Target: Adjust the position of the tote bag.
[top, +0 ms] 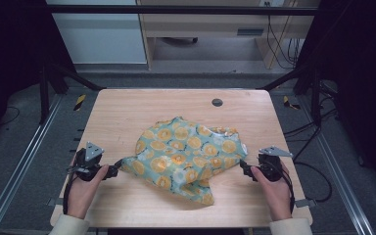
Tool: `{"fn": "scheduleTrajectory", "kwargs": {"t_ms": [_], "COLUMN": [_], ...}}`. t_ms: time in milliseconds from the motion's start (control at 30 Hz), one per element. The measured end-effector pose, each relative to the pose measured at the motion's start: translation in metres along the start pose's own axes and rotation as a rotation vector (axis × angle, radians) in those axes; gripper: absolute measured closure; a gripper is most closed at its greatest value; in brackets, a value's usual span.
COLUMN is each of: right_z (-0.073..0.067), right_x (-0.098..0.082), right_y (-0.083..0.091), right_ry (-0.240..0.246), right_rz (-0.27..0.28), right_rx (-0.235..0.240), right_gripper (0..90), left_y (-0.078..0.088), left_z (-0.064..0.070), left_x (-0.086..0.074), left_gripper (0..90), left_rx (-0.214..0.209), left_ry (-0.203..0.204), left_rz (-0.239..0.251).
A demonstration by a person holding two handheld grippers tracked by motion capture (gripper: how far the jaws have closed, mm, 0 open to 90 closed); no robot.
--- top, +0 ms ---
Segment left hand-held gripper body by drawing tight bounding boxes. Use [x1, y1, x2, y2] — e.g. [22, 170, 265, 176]
[68, 141, 120, 182]

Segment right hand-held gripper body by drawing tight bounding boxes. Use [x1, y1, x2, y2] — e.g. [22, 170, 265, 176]
[243, 145, 294, 183]

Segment orange-print drawstring cloth bag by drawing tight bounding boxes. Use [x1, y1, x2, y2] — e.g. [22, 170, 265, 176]
[120, 116, 249, 207]

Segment person's left hand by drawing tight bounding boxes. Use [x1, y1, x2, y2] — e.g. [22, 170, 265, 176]
[66, 164, 110, 220]

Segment person's right hand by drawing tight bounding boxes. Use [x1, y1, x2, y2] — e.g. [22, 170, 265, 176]
[250, 162, 294, 222]

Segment yellow-black striped tape piece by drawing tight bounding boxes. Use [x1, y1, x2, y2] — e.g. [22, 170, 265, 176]
[73, 93, 88, 113]

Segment black metal stand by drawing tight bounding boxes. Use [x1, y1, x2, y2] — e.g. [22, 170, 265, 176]
[38, 63, 106, 125]
[259, 63, 323, 127]

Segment dark curtain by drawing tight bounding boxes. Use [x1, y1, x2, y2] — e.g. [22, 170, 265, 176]
[296, 0, 376, 199]
[0, 0, 76, 149]

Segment white cabinet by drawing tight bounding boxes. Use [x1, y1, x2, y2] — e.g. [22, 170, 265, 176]
[45, 0, 148, 65]

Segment light wooden background desk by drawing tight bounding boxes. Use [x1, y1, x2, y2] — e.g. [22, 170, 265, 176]
[136, 0, 321, 71]

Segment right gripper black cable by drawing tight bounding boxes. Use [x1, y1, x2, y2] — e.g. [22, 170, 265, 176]
[273, 160, 296, 215]

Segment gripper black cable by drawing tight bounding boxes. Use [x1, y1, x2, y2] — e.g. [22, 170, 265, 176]
[62, 167, 80, 215]
[273, 160, 296, 215]

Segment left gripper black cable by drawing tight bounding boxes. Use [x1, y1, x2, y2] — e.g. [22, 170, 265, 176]
[62, 167, 80, 215]

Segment black floor cables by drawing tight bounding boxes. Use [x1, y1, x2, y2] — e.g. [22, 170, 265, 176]
[283, 107, 340, 204]

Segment grey metal table bracket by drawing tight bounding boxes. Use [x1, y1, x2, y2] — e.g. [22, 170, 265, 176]
[294, 198, 317, 209]
[46, 197, 64, 208]

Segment aluminium floor rail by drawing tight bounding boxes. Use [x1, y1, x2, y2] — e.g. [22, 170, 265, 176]
[0, 93, 64, 235]
[297, 97, 376, 235]

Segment yellow-handled tool right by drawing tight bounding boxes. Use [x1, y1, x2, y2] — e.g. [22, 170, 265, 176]
[282, 94, 302, 111]

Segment thin black floor cable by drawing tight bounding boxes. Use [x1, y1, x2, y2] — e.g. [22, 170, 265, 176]
[0, 105, 22, 127]

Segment black hanging cables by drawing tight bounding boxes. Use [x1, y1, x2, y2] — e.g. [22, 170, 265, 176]
[264, 1, 304, 70]

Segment black horizontal frame bar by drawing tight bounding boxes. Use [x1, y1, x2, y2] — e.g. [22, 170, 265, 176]
[44, 4, 319, 17]

